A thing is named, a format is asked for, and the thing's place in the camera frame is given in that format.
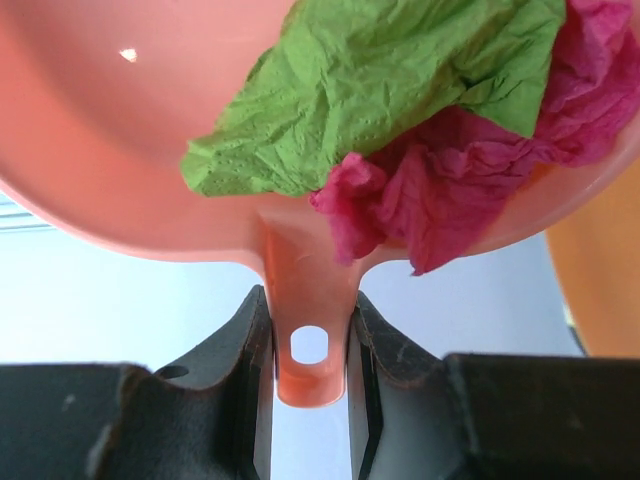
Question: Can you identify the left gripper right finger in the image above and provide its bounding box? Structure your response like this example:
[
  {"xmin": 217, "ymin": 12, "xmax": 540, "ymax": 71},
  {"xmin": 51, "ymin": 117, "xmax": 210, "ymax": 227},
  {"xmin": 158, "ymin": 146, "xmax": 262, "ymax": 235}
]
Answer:
[{"xmin": 347, "ymin": 296, "xmax": 639, "ymax": 479}]

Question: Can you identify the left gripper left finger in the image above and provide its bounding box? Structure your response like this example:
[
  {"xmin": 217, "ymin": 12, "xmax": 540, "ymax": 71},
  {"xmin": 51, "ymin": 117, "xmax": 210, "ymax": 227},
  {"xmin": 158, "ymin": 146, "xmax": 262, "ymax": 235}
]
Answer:
[{"xmin": 1, "ymin": 286, "xmax": 274, "ymax": 479}]

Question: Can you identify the magenta paper scrap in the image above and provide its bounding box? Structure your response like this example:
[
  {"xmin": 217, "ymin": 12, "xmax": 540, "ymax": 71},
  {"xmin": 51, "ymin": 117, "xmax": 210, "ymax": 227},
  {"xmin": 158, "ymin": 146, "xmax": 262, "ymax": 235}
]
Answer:
[{"xmin": 310, "ymin": 1, "xmax": 639, "ymax": 275}]

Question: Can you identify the pink dustpan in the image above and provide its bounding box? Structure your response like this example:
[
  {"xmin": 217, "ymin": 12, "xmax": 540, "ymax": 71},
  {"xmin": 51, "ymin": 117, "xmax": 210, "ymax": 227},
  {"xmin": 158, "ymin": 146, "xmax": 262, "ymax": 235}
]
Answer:
[{"xmin": 1, "ymin": 1, "xmax": 639, "ymax": 407}]

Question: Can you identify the green paper scrap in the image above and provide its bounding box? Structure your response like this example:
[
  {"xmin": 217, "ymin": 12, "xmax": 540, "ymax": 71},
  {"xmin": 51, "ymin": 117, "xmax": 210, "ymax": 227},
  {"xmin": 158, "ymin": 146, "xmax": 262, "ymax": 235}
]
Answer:
[{"xmin": 180, "ymin": 1, "xmax": 567, "ymax": 197}]

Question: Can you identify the orange plastic waste bin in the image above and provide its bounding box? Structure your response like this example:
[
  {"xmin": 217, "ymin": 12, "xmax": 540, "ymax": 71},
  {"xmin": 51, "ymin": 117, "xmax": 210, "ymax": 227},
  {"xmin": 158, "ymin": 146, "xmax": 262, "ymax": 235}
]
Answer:
[{"xmin": 546, "ymin": 162, "xmax": 639, "ymax": 358}]

